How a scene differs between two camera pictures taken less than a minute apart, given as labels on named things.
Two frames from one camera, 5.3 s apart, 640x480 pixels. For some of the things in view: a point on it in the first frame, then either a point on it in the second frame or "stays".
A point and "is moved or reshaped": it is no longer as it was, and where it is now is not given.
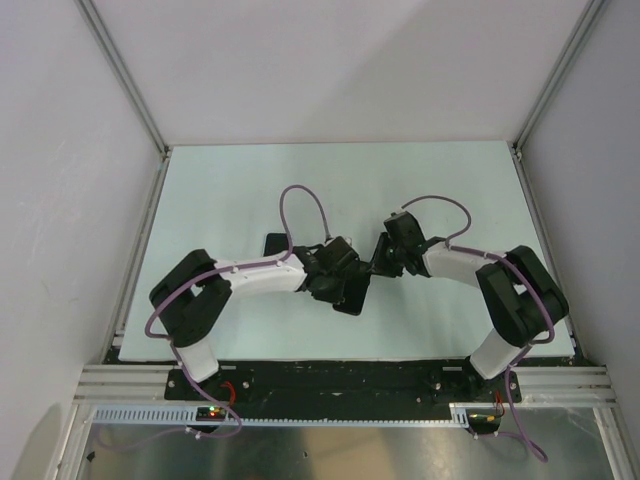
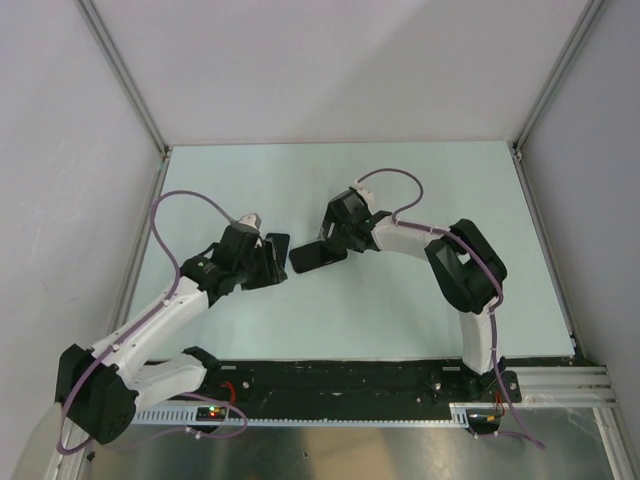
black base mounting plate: x=349 y=385 stays
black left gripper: x=332 y=297 to x=272 y=272
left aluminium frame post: x=127 y=73 stays
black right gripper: x=378 y=263 to x=331 y=218
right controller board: x=483 y=421 stays
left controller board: x=209 y=413 stays
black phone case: x=357 y=277 is moved or reshaped
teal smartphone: x=276 y=243 stays
